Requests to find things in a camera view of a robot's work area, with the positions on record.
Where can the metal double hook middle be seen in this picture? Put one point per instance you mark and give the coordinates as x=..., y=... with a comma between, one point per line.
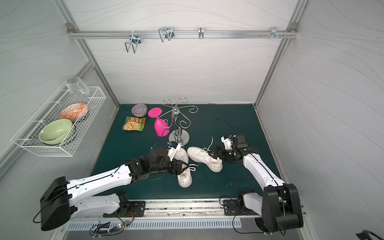
x=166, y=33

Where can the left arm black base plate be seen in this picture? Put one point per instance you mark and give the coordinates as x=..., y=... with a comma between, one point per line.
x=133, y=209

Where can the aluminium crossbar rail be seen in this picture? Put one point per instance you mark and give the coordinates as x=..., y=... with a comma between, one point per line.
x=179, y=35

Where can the white shoelace of shoe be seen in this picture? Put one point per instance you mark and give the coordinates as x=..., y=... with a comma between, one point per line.
x=211, y=151
x=193, y=167

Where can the green dark table mat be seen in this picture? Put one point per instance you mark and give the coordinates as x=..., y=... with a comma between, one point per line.
x=210, y=120

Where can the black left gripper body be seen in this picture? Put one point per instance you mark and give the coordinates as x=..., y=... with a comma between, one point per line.
x=173, y=166

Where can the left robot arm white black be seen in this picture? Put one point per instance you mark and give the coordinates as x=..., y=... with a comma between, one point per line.
x=61, y=201

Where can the lilac ceramic bowl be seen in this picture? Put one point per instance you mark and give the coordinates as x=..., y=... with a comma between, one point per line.
x=139, y=110

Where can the pink plastic wine glass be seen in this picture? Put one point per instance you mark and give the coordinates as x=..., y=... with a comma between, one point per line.
x=161, y=126

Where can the white wire wall basket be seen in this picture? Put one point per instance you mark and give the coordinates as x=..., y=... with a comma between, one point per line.
x=28, y=135

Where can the clear drinking glass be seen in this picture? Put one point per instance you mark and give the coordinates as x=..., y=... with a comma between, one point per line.
x=77, y=87

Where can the metal hook bracket right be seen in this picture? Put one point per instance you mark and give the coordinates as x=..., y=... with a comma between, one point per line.
x=274, y=34

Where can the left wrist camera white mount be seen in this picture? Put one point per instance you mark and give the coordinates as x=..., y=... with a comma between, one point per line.
x=173, y=147

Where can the green ceramic bowl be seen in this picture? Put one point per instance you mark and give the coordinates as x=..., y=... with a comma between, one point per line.
x=56, y=132

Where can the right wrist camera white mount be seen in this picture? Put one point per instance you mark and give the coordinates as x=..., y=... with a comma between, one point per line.
x=228, y=142

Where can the small metal hook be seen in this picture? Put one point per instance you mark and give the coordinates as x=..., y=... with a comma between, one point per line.
x=201, y=33

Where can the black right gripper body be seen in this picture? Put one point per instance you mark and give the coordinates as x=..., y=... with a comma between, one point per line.
x=224, y=154

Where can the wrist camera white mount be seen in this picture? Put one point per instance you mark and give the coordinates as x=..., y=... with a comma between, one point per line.
x=173, y=147
x=228, y=142

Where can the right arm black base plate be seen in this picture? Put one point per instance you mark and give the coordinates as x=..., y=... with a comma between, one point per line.
x=233, y=207

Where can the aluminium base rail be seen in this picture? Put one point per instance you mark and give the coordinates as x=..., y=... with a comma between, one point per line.
x=95, y=207

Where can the chrome glass holder stand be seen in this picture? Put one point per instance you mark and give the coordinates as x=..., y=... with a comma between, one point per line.
x=177, y=121

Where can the metal double hook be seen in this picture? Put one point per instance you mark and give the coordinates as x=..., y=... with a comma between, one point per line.
x=132, y=44
x=166, y=33

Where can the metal double hook left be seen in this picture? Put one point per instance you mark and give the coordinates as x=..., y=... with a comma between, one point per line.
x=132, y=44

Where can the green snack packet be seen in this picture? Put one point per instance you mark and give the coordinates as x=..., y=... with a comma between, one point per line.
x=134, y=124

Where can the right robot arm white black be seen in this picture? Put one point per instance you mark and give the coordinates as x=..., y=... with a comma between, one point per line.
x=279, y=207

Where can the white knit sneaker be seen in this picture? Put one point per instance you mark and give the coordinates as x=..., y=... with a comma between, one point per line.
x=202, y=156
x=185, y=177

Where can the orange patterned bowl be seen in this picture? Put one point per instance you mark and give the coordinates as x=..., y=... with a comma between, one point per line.
x=75, y=112

